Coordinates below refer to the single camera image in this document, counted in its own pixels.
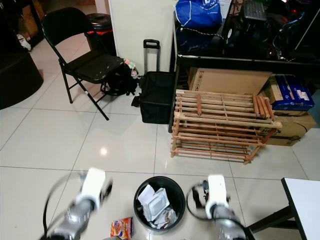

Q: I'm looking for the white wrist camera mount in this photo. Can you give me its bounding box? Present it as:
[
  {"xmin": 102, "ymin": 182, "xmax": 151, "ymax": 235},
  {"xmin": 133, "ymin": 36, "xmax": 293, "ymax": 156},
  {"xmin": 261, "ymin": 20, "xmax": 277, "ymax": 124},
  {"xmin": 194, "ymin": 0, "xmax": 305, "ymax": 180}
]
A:
[
  {"xmin": 206, "ymin": 174, "xmax": 231, "ymax": 207},
  {"xmin": 82, "ymin": 167, "xmax": 110, "ymax": 210}
]

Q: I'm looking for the black bin with red band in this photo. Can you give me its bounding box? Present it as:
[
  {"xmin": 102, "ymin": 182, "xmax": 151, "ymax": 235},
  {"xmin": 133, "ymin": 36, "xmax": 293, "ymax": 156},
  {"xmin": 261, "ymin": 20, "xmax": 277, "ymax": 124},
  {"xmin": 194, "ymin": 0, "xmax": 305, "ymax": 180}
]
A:
[{"xmin": 86, "ymin": 13, "xmax": 113, "ymax": 56}]

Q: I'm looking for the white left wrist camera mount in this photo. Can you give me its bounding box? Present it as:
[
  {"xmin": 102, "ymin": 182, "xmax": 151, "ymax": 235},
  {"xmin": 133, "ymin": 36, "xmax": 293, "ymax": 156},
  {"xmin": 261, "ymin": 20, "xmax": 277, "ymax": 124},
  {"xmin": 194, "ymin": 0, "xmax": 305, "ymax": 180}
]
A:
[{"xmin": 82, "ymin": 167, "xmax": 110, "ymax": 210}]

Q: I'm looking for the black keyboard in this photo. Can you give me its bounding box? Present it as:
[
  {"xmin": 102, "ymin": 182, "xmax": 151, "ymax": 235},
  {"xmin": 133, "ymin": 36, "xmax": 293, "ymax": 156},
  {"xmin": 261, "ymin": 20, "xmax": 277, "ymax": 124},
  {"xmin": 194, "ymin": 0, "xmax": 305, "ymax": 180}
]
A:
[{"xmin": 244, "ymin": 0, "xmax": 268, "ymax": 21}]

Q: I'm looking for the wooden slatted rack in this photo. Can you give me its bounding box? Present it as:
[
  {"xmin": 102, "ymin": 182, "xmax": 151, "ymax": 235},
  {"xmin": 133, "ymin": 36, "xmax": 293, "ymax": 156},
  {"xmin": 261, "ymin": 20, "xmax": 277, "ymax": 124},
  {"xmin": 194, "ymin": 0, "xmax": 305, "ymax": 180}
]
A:
[{"xmin": 170, "ymin": 89, "xmax": 284, "ymax": 165}]

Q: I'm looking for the blue plastic bag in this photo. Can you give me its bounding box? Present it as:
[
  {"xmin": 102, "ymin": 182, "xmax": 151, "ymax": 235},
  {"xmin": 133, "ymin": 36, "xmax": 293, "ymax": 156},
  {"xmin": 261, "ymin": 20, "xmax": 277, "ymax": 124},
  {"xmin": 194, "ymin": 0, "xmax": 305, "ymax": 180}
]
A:
[{"xmin": 175, "ymin": 0, "xmax": 223, "ymax": 28}]

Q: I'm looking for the black trolley bag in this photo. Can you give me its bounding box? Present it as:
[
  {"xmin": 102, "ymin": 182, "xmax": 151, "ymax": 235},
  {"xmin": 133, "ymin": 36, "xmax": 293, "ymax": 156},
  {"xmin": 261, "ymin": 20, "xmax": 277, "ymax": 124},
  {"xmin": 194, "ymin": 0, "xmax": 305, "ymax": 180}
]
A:
[{"xmin": 131, "ymin": 39, "xmax": 177, "ymax": 125}]

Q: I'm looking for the black backpack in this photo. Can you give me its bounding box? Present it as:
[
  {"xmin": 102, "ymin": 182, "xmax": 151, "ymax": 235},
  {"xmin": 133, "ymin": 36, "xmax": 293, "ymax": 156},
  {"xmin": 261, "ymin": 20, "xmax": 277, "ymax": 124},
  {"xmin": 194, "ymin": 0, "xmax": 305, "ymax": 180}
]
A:
[{"xmin": 100, "ymin": 65, "xmax": 138, "ymax": 97}]

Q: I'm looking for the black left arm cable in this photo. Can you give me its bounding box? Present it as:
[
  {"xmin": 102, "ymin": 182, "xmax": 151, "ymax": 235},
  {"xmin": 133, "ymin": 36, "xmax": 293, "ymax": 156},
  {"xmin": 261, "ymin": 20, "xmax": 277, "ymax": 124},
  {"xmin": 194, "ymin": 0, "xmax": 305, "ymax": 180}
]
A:
[{"xmin": 43, "ymin": 172, "xmax": 85, "ymax": 234}]

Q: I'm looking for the black round rubbish bin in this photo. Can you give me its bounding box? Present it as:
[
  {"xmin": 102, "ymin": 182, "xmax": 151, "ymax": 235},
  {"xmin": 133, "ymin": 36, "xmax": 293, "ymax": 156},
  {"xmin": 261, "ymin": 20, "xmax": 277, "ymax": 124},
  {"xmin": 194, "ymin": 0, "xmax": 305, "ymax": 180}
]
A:
[{"xmin": 133, "ymin": 176, "xmax": 186, "ymax": 234}]

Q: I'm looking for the black folding chair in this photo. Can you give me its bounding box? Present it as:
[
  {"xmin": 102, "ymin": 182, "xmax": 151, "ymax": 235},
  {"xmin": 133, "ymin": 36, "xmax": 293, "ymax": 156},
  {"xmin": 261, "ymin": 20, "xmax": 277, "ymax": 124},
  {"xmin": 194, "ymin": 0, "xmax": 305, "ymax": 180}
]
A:
[{"xmin": 41, "ymin": 7, "xmax": 126, "ymax": 121}]

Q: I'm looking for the white table with black legs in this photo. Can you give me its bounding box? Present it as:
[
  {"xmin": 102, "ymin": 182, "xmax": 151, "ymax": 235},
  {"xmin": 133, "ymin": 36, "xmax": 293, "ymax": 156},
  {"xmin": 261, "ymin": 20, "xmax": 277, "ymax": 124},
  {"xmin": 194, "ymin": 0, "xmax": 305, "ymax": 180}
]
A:
[{"xmin": 247, "ymin": 177, "xmax": 320, "ymax": 240}]

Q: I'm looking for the black desk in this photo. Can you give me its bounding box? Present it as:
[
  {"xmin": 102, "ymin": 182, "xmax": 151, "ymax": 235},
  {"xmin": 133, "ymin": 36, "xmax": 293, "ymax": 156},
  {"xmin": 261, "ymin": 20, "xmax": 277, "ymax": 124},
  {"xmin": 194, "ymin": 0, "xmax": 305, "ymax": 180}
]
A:
[{"xmin": 172, "ymin": 11, "xmax": 320, "ymax": 120}]

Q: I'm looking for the printed brown cardboard box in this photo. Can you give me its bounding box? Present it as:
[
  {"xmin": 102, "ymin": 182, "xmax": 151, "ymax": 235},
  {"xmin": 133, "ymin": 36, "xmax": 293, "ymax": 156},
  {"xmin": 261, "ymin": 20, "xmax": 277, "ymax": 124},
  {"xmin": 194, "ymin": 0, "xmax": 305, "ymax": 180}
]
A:
[{"xmin": 266, "ymin": 111, "xmax": 317, "ymax": 147}]

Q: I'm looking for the white paper box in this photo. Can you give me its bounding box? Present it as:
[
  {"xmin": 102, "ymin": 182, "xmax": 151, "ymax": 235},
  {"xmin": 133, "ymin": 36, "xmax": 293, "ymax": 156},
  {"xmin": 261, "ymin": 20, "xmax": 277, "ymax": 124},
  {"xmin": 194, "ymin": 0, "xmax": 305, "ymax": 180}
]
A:
[{"xmin": 137, "ymin": 185, "xmax": 168, "ymax": 223}]

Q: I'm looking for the pink white plush charm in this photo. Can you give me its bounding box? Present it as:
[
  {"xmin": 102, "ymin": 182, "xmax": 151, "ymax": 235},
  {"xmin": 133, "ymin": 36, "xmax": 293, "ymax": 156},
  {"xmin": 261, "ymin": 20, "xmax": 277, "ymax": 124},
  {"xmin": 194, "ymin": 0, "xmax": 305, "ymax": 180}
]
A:
[{"xmin": 124, "ymin": 59, "xmax": 138, "ymax": 80}]

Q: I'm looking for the red snack packet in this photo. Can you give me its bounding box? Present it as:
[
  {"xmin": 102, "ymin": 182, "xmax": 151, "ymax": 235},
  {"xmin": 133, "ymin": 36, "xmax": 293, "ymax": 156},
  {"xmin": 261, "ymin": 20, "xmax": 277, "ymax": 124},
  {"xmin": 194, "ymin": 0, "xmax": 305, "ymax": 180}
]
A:
[{"xmin": 110, "ymin": 216, "xmax": 134, "ymax": 240}]

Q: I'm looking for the blue printed carton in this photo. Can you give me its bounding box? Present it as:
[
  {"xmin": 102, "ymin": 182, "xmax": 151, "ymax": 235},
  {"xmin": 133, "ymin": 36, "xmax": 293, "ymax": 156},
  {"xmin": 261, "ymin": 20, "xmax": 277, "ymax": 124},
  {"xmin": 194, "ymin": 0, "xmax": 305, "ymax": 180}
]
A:
[{"xmin": 270, "ymin": 74, "xmax": 316, "ymax": 112}]

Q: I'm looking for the plain brown cardboard box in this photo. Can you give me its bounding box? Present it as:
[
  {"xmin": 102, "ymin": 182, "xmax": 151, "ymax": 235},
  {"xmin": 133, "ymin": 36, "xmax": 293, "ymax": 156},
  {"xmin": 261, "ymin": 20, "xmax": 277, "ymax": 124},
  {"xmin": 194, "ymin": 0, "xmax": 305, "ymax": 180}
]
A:
[{"xmin": 187, "ymin": 67, "xmax": 273, "ymax": 97}]

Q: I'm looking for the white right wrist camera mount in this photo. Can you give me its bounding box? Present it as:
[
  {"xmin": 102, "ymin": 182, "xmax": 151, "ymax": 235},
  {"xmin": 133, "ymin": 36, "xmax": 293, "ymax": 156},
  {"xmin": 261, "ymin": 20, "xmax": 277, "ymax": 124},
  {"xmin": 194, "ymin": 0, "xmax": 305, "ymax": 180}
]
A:
[{"xmin": 206, "ymin": 174, "xmax": 231, "ymax": 207}]

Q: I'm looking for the black round ottoman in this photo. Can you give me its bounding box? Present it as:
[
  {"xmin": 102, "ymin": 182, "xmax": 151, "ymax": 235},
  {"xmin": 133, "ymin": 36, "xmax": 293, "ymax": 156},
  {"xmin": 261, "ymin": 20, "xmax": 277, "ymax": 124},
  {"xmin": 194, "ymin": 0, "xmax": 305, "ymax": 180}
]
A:
[{"xmin": 0, "ymin": 50, "xmax": 44, "ymax": 110}]

